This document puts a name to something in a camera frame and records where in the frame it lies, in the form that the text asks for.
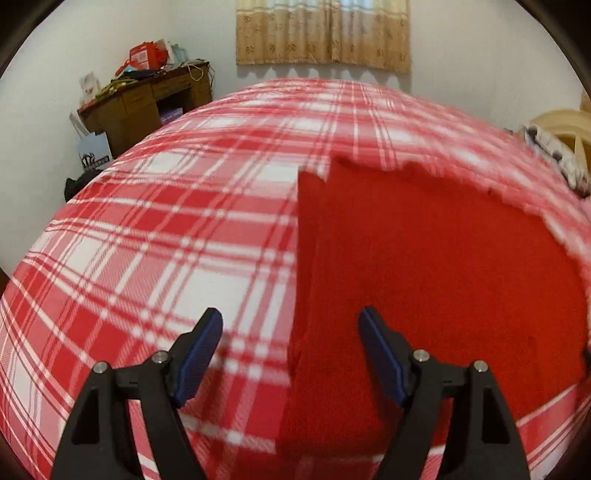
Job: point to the beige floral curtain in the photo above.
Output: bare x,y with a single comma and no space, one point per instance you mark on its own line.
323,32

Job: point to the black bag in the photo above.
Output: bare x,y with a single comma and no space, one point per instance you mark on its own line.
76,187

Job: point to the white picture card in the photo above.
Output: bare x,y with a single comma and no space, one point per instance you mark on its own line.
90,87

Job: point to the red knitted sweater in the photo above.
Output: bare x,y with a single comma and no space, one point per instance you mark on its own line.
438,267

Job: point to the brown wooden desk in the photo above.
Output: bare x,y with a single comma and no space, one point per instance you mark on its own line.
124,110

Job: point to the pile of yellow-green clutter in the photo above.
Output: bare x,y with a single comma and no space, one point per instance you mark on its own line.
115,85

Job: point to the grey patterned pillow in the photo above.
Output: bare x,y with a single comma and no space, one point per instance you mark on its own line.
551,150

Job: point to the white paper bag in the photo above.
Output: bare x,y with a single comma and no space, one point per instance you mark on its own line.
94,154

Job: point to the blue and pink box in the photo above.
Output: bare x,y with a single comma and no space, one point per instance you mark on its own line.
171,115

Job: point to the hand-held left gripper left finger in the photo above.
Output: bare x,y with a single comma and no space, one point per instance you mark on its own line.
198,355

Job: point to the red gift bag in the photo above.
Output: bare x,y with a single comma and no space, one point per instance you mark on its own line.
145,55

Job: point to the red plaid bed sheet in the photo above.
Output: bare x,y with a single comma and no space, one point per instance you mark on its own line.
161,240

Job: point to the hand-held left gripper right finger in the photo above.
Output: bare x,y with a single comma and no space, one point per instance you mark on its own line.
383,355

